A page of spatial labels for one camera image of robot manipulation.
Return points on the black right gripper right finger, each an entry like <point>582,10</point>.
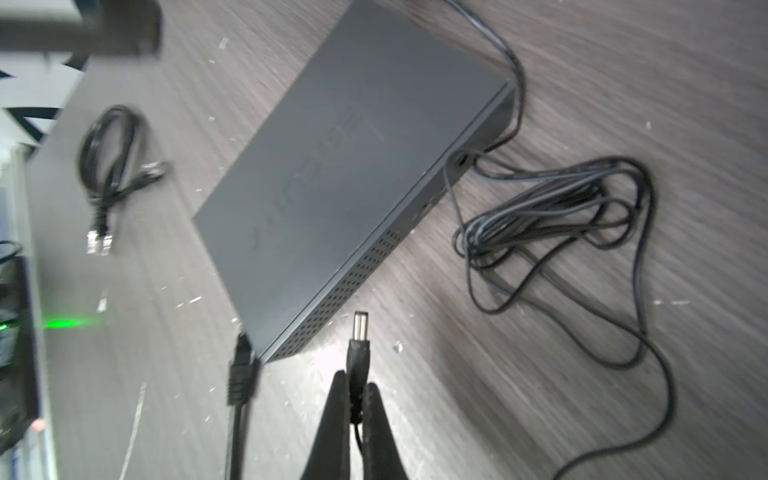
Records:
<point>381,459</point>

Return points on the black power adapter with cord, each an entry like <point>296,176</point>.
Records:
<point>605,202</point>

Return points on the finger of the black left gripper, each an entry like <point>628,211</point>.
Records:
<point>105,28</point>

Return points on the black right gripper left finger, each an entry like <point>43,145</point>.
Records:
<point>329,457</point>

